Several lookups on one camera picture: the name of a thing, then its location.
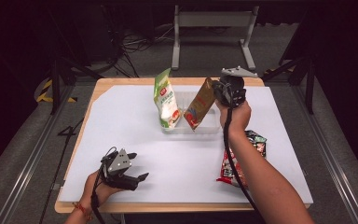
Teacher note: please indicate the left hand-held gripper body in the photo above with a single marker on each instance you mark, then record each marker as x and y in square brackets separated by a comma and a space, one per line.
[118, 168]

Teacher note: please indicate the yellow black hazard tape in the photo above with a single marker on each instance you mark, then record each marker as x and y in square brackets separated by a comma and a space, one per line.
[45, 90]

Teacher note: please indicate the person's left hand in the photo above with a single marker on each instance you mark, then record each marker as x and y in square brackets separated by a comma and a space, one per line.
[101, 191]

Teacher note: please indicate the white table cover sheet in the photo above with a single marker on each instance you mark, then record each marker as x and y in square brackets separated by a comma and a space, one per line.
[174, 161]

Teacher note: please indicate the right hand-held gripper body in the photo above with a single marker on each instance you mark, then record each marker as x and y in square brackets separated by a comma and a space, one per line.
[234, 90]

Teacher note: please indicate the green and white packet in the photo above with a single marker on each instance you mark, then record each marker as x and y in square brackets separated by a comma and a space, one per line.
[166, 99]

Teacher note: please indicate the black tripod stand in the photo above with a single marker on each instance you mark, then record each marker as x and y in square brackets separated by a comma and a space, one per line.
[309, 84]
[55, 84]

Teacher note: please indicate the person's right hand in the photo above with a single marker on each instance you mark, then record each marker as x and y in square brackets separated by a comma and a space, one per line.
[237, 118]

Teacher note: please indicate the black and red sauce packet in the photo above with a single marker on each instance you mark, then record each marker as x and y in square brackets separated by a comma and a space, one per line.
[230, 169]

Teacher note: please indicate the clear plastic container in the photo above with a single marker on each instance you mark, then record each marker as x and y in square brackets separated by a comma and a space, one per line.
[209, 124]

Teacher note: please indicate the grey metal stand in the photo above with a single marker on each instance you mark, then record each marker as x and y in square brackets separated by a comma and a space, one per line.
[214, 18]

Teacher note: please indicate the gold foil packet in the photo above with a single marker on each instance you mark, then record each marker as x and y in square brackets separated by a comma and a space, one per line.
[200, 104]

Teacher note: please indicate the wooden table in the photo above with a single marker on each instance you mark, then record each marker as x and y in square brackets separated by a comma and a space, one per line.
[127, 81]

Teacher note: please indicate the aluminium floor rail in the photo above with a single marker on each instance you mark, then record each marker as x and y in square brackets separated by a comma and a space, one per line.
[332, 161]
[28, 168]

